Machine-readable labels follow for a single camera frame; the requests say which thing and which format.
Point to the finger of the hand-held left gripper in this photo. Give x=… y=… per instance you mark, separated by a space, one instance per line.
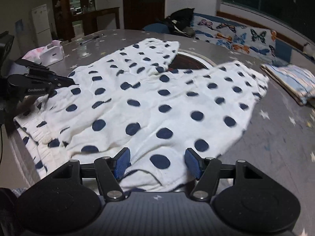
x=56 y=80
x=34 y=66

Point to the wooden sofa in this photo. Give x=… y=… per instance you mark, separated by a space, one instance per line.
x=284 y=50

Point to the penguin plush toy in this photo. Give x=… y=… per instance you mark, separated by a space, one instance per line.
x=306 y=48

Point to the grey star-print tablecloth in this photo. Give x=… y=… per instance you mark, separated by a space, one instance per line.
x=270 y=132

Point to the person's plaid clothing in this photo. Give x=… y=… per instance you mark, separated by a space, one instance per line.
x=18 y=192

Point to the white polka dot garment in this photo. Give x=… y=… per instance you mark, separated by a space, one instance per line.
x=147 y=98

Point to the blue wall poster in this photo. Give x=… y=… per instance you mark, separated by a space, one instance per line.
x=19 y=26

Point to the round table burner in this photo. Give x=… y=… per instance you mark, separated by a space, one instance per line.
x=189 y=61

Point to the folded blue blanket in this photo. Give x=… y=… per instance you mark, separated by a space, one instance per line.
x=290 y=81

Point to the white refrigerator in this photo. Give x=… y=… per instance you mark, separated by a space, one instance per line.
x=40 y=22

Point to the tall wooden cabinet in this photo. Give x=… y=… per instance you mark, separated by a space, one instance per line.
x=61 y=2

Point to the dark wooden door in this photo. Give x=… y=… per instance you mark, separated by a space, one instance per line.
x=144 y=2

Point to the butterfly print sofa cover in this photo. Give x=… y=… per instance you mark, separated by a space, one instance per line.
x=236 y=36

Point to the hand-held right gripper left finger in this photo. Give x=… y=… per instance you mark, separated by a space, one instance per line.
x=122 y=162

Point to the black backpack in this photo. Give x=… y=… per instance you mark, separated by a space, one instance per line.
x=179 y=21

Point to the pink tissue pack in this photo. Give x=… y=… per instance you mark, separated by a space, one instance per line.
x=32 y=54

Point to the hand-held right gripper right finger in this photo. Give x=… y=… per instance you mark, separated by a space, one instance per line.
x=193 y=163

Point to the blue chair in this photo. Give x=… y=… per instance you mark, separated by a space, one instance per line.
x=155 y=27

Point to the black pen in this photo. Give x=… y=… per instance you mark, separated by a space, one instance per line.
x=89 y=40

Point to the wooden chair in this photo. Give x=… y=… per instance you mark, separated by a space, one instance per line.
x=98 y=17

